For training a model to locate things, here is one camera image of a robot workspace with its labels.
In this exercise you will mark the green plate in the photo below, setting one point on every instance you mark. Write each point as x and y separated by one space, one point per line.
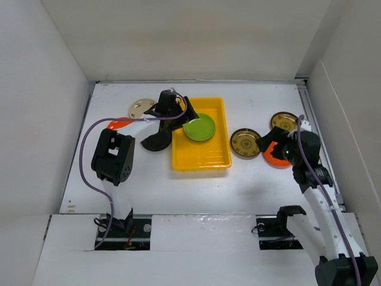
201 129

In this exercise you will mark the yellow plastic bin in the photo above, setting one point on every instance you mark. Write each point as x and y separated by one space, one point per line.
212 154

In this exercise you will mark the brown gold patterned plate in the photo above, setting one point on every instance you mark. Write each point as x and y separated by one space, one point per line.
244 143

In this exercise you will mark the orange plate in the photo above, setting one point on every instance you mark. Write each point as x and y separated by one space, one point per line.
275 162
119 123

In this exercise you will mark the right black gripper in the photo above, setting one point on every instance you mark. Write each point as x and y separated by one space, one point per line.
277 134

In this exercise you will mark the beige patterned plate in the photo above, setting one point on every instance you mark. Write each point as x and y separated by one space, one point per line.
137 109

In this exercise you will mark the right orange plate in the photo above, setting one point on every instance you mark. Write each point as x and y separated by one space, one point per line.
275 162

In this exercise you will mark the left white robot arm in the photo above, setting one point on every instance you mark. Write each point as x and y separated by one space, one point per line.
112 160

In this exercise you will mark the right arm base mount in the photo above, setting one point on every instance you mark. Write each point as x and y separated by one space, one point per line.
271 236

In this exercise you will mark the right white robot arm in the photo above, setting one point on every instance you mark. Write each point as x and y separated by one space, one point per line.
337 257

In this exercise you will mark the left orange plate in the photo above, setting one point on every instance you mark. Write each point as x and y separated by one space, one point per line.
119 123

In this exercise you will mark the black plate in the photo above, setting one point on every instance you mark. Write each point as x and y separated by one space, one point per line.
158 141

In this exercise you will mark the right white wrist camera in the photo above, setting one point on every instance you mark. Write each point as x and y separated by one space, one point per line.
303 125

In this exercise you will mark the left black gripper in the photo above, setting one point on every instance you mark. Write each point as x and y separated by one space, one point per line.
190 115

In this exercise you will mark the far brown gold plate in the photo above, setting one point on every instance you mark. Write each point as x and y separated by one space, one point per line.
284 120

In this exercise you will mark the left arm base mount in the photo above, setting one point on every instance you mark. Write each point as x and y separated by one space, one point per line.
137 239

